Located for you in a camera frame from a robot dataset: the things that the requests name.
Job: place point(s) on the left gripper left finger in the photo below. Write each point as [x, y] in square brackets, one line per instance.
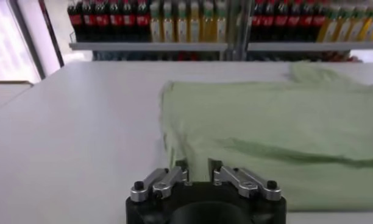
[162, 185]

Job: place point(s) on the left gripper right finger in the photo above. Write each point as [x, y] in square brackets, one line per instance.
[244, 182]

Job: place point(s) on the green t-shirt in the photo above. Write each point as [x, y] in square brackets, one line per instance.
[265, 121]

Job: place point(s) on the gray metal shelf rack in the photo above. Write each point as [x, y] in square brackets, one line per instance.
[311, 46]
[144, 46]

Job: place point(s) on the cola bottle red cap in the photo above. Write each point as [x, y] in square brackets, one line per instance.
[280, 21]
[129, 19]
[256, 21]
[89, 19]
[143, 19]
[293, 21]
[116, 19]
[75, 19]
[306, 21]
[318, 21]
[267, 21]
[102, 19]

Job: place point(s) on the white side table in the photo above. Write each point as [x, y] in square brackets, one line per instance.
[6, 97]

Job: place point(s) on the black window post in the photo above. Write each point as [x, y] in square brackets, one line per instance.
[51, 33]

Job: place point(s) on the gray window post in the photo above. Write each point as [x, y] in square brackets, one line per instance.
[26, 39]

